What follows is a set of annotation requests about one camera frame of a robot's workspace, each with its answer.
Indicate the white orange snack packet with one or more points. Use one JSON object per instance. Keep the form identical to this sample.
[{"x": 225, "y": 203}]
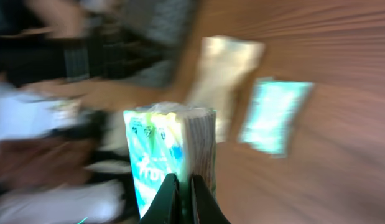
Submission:
[{"x": 224, "y": 64}]

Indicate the dark grey plastic mesh basket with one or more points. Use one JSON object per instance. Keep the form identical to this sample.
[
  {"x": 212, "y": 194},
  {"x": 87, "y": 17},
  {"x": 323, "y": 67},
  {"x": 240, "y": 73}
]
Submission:
[{"x": 138, "y": 42}]

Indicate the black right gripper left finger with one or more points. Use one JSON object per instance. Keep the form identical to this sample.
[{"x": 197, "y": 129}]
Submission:
[{"x": 164, "y": 208}]

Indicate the small teal packet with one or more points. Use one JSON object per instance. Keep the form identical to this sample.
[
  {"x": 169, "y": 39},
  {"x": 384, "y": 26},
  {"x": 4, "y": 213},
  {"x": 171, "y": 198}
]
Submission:
[{"x": 166, "y": 138}]

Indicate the teal tissue pack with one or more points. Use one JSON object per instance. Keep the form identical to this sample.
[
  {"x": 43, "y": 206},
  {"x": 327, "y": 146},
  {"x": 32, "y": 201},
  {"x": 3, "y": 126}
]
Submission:
[{"x": 272, "y": 109}]

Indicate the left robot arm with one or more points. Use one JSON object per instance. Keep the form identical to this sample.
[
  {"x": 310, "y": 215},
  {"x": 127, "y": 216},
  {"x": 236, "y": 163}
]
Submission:
[{"x": 44, "y": 153}]

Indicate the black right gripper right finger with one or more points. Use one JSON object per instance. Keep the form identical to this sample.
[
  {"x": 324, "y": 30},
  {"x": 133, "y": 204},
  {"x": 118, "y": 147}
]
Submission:
[{"x": 204, "y": 206}]

